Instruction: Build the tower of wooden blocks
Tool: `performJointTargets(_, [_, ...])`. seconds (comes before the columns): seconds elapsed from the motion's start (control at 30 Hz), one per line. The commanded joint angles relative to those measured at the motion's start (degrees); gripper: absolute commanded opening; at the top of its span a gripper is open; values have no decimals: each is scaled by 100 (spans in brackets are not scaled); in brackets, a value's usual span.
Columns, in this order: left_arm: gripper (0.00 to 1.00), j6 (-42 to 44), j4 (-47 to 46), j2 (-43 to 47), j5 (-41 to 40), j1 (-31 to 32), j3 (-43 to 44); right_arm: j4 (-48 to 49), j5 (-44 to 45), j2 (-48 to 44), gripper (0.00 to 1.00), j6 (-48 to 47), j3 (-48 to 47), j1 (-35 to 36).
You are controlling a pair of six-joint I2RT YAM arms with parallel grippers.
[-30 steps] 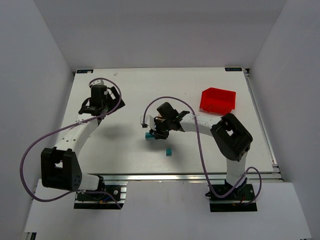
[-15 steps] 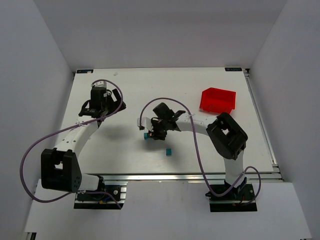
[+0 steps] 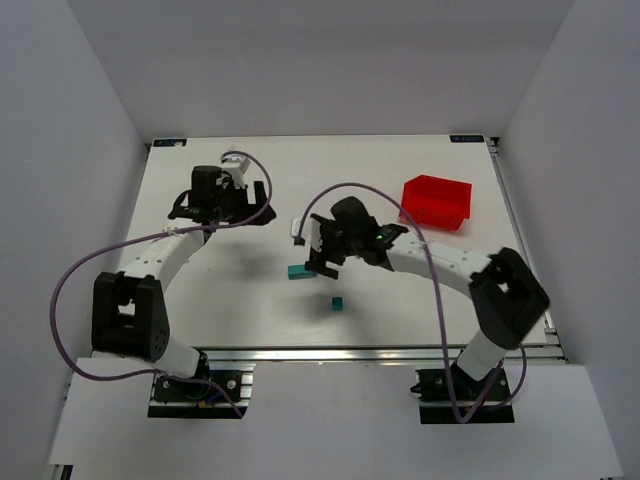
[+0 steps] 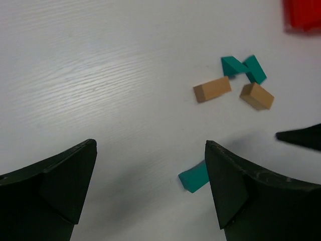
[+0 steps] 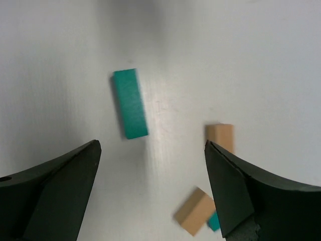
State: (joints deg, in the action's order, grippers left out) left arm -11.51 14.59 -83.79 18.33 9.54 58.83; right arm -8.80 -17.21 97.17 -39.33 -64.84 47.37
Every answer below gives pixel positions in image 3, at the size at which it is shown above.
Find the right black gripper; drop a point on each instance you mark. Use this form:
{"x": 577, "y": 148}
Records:
{"x": 325, "y": 245}

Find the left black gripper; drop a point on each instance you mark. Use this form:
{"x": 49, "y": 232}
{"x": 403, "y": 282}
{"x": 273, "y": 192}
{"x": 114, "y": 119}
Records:
{"x": 248, "y": 201}

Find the teal arch wood block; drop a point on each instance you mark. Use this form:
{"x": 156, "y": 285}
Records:
{"x": 299, "y": 272}

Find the red plastic bin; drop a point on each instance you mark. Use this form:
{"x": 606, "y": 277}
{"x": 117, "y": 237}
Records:
{"x": 437, "y": 202}

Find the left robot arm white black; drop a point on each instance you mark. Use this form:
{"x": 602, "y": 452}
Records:
{"x": 129, "y": 314}

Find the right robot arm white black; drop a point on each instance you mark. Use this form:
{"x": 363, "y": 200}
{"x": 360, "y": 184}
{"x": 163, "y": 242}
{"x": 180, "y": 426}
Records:
{"x": 507, "y": 298}

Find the teal cube wood block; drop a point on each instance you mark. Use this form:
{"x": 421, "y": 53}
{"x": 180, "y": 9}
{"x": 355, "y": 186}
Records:
{"x": 337, "y": 304}

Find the left blue corner label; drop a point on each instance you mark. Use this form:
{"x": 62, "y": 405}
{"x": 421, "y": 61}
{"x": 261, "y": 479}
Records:
{"x": 169, "y": 142}

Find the blue corner label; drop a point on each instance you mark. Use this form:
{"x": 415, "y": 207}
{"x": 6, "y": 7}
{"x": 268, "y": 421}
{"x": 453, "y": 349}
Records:
{"x": 466, "y": 138}
{"x": 169, "y": 142}

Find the right blue corner label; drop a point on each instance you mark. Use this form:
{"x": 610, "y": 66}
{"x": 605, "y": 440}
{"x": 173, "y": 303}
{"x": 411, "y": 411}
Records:
{"x": 466, "y": 138}

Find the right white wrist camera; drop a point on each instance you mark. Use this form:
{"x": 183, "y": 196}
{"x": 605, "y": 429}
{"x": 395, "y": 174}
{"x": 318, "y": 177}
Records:
{"x": 306, "y": 233}

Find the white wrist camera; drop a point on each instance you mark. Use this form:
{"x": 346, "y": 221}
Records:
{"x": 306, "y": 233}
{"x": 236, "y": 165}

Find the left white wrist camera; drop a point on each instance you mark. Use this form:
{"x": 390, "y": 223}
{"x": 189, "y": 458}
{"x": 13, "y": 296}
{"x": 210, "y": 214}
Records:
{"x": 236, "y": 165}

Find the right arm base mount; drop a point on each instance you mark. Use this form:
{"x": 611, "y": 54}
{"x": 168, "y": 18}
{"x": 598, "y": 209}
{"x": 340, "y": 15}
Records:
{"x": 436, "y": 408}

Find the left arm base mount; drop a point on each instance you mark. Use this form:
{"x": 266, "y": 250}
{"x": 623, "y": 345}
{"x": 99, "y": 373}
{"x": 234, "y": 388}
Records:
{"x": 222, "y": 392}

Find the aluminium table front rail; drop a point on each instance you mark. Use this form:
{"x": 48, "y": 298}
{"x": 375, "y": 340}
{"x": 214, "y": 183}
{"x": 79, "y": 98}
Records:
{"x": 535, "y": 354}

